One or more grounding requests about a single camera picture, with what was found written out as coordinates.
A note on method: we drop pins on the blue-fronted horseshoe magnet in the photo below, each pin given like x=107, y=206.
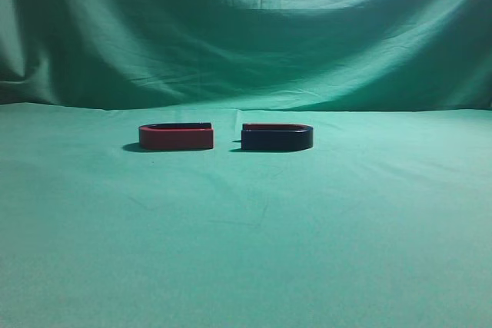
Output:
x=276, y=137

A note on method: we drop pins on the red-fronted horseshoe magnet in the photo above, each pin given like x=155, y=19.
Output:
x=176, y=136

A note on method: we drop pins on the green cloth backdrop and cover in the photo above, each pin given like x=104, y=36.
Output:
x=384, y=222

